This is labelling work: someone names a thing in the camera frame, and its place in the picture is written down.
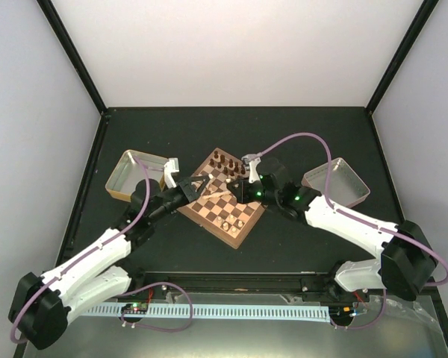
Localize light wooden king piece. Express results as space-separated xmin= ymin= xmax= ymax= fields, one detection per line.
xmin=202 ymin=190 xmax=231 ymax=200

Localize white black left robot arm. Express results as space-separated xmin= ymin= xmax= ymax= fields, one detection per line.
xmin=8 ymin=175 xmax=210 ymax=350

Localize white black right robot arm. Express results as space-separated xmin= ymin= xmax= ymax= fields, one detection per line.
xmin=226 ymin=158 xmax=438 ymax=301

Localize left controller circuit board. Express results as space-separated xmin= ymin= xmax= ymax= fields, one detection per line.
xmin=121 ymin=303 xmax=148 ymax=315

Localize controller circuit board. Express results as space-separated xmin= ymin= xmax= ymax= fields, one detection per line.
xmin=336 ymin=306 xmax=368 ymax=318
xmin=121 ymin=303 xmax=148 ymax=315

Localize right controller circuit board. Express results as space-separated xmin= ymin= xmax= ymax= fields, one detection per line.
xmin=336 ymin=306 xmax=368 ymax=318

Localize wooden chessboard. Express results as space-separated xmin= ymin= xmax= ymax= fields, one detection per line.
xmin=178 ymin=148 xmax=264 ymax=249

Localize yellow metal tin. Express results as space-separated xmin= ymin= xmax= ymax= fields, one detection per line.
xmin=105 ymin=149 xmax=168 ymax=202

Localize pink metal tin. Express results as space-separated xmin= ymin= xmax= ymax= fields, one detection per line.
xmin=302 ymin=157 xmax=370 ymax=208

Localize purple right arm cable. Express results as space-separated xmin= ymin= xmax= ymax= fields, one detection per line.
xmin=259 ymin=133 xmax=448 ymax=288

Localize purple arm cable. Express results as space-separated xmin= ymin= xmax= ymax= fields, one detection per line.
xmin=259 ymin=133 xmax=448 ymax=288
xmin=9 ymin=156 xmax=165 ymax=344

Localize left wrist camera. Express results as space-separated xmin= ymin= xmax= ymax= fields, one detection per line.
xmin=163 ymin=157 xmax=179 ymax=189

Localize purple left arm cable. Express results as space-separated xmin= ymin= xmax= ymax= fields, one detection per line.
xmin=9 ymin=156 xmax=165 ymax=344

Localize black rear mounting rail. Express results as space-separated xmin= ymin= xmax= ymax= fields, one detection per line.
xmin=134 ymin=271 xmax=440 ymax=299

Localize white slotted cable duct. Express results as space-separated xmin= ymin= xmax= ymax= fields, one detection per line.
xmin=82 ymin=302 xmax=330 ymax=323

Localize black right frame post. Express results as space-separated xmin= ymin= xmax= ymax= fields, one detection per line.
xmin=365 ymin=0 xmax=439 ymax=115

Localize black frame post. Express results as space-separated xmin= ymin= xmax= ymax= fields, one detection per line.
xmin=37 ymin=0 xmax=108 ymax=115
xmin=365 ymin=0 xmax=439 ymax=115

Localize black left frame post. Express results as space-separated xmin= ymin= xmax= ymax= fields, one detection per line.
xmin=37 ymin=0 xmax=108 ymax=115

